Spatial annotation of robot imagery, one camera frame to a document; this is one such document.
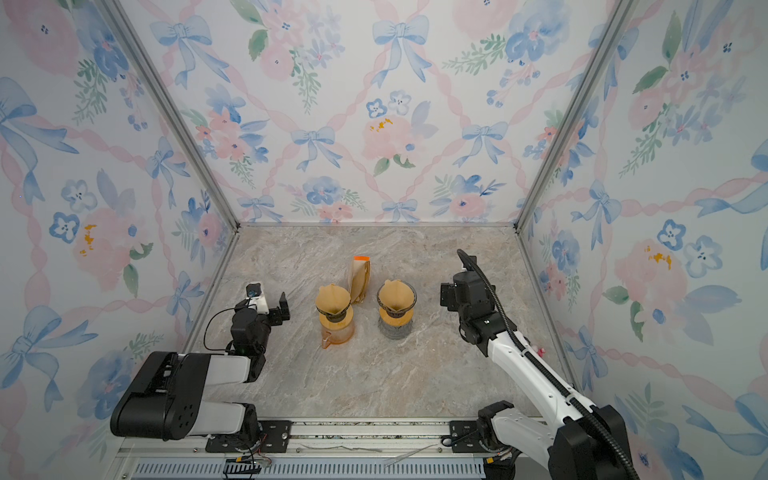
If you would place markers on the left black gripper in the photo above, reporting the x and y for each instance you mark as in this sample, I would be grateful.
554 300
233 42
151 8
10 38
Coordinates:
277 319

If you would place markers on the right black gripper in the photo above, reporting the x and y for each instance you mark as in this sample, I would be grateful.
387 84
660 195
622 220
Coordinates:
449 296

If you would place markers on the wooden ring dripper holder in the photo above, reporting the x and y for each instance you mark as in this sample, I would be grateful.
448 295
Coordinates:
396 318

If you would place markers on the brown paper coffee filter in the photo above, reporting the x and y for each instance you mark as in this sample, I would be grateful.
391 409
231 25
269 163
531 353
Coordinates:
396 295

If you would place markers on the grey glass dripper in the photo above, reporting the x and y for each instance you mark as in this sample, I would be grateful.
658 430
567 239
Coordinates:
397 303

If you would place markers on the orange coffee filter pack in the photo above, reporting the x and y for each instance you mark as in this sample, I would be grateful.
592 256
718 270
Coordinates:
359 277

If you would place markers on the green glass dripper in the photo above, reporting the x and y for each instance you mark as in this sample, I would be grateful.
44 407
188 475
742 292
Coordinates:
333 307

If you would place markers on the grey glass carafe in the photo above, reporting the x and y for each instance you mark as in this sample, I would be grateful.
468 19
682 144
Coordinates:
395 332

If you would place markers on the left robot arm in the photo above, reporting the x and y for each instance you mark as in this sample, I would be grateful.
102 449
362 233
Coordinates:
165 400

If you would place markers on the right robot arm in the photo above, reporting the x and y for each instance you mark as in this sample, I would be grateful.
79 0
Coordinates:
574 438

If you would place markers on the orange glass carafe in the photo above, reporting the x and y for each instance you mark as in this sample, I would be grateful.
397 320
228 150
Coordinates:
336 337

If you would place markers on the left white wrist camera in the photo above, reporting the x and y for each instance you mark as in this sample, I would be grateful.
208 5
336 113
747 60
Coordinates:
256 299

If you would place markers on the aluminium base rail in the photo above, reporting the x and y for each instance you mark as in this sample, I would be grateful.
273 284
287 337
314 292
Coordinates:
425 448

